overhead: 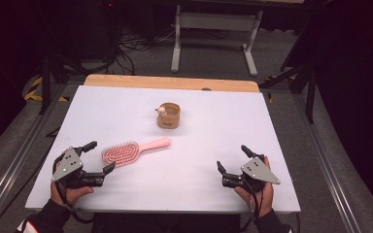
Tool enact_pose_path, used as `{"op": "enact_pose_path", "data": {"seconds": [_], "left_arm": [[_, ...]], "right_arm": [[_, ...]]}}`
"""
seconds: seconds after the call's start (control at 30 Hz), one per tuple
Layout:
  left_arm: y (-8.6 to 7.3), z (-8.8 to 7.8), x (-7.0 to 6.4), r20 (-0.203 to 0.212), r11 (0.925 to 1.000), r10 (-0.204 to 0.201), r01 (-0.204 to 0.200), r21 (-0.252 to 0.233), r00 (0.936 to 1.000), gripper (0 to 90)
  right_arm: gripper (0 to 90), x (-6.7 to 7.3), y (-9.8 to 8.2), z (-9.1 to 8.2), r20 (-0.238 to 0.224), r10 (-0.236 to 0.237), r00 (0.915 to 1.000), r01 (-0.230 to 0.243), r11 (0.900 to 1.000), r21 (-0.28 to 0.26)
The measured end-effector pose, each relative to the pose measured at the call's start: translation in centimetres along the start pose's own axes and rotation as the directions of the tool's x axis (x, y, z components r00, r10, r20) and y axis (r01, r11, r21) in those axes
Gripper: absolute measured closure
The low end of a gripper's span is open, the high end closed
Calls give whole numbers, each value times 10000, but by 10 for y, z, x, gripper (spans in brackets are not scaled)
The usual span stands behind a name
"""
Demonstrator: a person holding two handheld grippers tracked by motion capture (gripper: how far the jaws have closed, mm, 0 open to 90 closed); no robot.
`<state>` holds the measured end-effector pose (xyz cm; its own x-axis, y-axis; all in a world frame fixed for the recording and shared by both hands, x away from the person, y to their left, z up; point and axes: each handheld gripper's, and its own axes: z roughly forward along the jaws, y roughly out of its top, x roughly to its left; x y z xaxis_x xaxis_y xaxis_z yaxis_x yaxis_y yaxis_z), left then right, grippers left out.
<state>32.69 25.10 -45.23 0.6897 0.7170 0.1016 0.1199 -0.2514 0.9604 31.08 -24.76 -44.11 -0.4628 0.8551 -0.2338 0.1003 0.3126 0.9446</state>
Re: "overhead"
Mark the person's right hand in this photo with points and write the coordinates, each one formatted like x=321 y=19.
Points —
x=262 y=200

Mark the tan cup with animal figure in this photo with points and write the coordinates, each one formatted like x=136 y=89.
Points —
x=168 y=121

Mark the person's dark lap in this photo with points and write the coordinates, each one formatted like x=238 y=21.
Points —
x=165 y=224

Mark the dark curtain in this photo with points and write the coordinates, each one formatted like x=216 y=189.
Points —
x=362 y=81
x=0 y=64

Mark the yellow black hazard tape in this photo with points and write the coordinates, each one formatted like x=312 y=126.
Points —
x=270 y=98
x=32 y=95

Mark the person's left hand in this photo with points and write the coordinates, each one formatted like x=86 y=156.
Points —
x=73 y=194

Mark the pink hairbrush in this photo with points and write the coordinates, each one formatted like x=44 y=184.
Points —
x=119 y=153

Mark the aluminium floor rail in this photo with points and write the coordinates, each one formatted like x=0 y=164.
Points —
x=19 y=155
x=330 y=181

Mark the white board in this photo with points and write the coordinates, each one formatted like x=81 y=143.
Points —
x=191 y=181

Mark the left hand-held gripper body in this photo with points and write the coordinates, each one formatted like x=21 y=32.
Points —
x=68 y=165

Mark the black tripod stand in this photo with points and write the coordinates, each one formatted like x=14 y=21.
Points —
x=46 y=84
x=311 y=97

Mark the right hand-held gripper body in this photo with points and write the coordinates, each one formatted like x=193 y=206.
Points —
x=259 y=171

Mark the grey metal desk frame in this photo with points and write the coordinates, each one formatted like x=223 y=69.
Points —
x=217 y=22

